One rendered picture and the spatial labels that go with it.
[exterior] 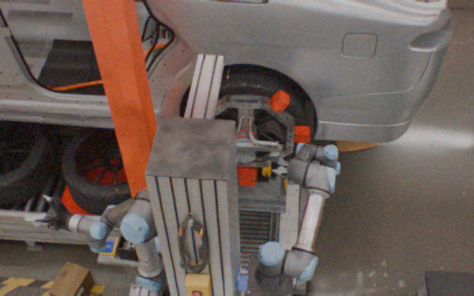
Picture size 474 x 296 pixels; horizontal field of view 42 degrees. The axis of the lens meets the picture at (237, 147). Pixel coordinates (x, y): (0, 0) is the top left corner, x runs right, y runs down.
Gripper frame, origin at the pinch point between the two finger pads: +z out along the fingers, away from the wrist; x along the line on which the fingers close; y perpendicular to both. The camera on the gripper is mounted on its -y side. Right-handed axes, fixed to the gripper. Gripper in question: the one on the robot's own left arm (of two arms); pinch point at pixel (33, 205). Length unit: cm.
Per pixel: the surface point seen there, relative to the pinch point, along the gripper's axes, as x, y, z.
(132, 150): 49, -1, -24
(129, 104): 46, -33, -27
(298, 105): 124, 6, -88
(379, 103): 133, -2, -130
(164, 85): 104, -1, -15
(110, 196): 71, 65, 9
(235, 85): 111, -7, -55
